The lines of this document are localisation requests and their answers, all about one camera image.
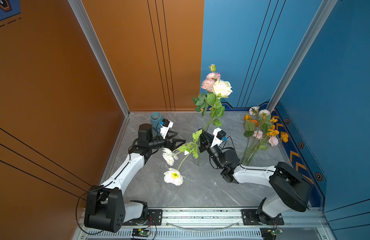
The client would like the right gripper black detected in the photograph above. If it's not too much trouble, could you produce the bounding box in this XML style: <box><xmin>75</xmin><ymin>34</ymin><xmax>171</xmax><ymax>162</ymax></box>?
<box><xmin>199</xmin><ymin>129</ymin><xmax>225</xmax><ymax>171</ymax></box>

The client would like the white poppy fuzzy green stem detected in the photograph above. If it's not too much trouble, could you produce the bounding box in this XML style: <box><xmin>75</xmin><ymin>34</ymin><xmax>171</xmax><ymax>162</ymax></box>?
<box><xmin>162</xmin><ymin>129</ymin><xmax>203</xmax><ymax>186</ymax></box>

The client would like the pink rose spray with leaves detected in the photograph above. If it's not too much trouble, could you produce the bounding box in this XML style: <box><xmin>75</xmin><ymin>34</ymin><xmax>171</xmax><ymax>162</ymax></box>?
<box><xmin>192</xmin><ymin>64</ymin><xmax>221</xmax><ymax>132</ymax></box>

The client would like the cream rose with leaves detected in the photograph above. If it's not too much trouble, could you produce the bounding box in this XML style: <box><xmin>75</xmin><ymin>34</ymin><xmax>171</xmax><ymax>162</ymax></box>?
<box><xmin>206</xmin><ymin>80</ymin><xmax>232</xmax><ymax>127</ymax></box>

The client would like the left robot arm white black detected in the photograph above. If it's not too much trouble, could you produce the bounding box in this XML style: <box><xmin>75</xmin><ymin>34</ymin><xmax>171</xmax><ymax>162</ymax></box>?
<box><xmin>84</xmin><ymin>119</ymin><xmax>185</xmax><ymax>233</ymax></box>

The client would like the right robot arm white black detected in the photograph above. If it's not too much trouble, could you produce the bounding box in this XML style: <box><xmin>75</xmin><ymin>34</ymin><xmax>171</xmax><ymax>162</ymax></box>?
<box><xmin>198</xmin><ymin>128</ymin><xmax>313</xmax><ymax>225</ymax></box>

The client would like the clear glass vase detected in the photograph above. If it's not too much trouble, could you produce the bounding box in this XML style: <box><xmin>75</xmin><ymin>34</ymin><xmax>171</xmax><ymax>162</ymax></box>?
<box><xmin>193</xmin><ymin>140</ymin><xmax>208</xmax><ymax>166</ymax></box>

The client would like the teal ceramic vase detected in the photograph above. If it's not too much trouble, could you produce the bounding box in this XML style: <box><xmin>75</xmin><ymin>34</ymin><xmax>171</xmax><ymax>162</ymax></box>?
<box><xmin>150</xmin><ymin>112</ymin><xmax>163</xmax><ymax>137</ymax></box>

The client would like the orange flower stem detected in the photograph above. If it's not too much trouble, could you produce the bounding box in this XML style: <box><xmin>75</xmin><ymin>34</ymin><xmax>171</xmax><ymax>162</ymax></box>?
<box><xmin>244</xmin><ymin>112</ymin><xmax>289</xmax><ymax>143</ymax></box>

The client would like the pink peony flower stem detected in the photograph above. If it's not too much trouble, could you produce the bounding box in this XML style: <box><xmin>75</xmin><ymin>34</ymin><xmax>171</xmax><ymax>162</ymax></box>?
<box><xmin>240</xmin><ymin>130</ymin><xmax>279</xmax><ymax>166</ymax></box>

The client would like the green circuit board left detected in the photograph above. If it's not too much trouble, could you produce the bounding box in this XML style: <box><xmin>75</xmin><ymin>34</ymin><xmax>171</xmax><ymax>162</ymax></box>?
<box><xmin>132</xmin><ymin>229</ymin><xmax>152</xmax><ymax>240</ymax></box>

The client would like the green circuit board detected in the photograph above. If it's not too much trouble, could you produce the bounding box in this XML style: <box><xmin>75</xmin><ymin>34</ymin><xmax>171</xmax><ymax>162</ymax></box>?
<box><xmin>132</xmin><ymin>229</ymin><xmax>152</xmax><ymax>240</ymax></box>
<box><xmin>260</xmin><ymin>227</ymin><xmax>283</xmax><ymax>240</ymax></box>

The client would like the green circuit board right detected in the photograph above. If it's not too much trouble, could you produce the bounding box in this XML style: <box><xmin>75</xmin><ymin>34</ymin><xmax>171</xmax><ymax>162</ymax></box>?
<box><xmin>260</xmin><ymin>227</ymin><xmax>283</xmax><ymax>240</ymax></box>

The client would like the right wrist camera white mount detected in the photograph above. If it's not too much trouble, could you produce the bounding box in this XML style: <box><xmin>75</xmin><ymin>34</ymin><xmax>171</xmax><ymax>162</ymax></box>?
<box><xmin>210</xmin><ymin>128</ymin><xmax>227</xmax><ymax>148</ymax></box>

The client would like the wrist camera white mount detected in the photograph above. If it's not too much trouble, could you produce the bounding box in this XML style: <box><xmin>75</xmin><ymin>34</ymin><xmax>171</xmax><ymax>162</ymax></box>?
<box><xmin>210</xmin><ymin>128</ymin><xmax>227</xmax><ymax>148</ymax></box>
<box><xmin>159</xmin><ymin>119</ymin><xmax>174</xmax><ymax>140</ymax></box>

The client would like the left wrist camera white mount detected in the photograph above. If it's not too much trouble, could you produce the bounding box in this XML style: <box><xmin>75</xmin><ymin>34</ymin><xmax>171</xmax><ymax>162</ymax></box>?
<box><xmin>159</xmin><ymin>119</ymin><xmax>174</xmax><ymax>140</ymax></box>

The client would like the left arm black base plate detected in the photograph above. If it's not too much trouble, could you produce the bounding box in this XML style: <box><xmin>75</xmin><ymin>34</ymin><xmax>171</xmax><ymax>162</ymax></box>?
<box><xmin>123</xmin><ymin>209</ymin><xmax>163</xmax><ymax>227</ymax></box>

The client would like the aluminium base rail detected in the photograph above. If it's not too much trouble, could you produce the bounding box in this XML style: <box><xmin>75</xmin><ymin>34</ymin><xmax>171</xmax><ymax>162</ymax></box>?
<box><xmin>73</xmin><ymin>207</ymin><xmax>336</xmax><ymax>240</ymax></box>

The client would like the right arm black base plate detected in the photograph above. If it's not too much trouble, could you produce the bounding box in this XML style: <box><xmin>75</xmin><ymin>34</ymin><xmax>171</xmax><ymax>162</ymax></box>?
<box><xmin>240</xmin><ymin>209</ymin><xmax>284</xmax><ymax>226</ymax></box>

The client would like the aluminium corner post left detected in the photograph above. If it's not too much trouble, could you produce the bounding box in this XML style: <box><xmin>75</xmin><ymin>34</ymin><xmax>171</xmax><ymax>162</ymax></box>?
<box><xmin>68</xmin><ymin>0</ymin><xmax>130</xmax><ymax>117</ymax></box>

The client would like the aluminium corner post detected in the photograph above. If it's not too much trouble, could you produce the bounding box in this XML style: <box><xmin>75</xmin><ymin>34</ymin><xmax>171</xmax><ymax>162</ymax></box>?
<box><xmin>68</xmin><ymin>0</ymin><xmax>130</xmax><ymax>117</ymax></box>
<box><xmin>266</xmin><ymin>0</ymin><xmax>337</xmax><ymax>112</ymax></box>

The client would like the aluminium corner post right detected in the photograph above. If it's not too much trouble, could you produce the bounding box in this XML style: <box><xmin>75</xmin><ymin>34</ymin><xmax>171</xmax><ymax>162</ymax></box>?
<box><xmin>266</xmin><ymin>0</ymin><xmax>337</xmax><ymax>112</ymax></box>

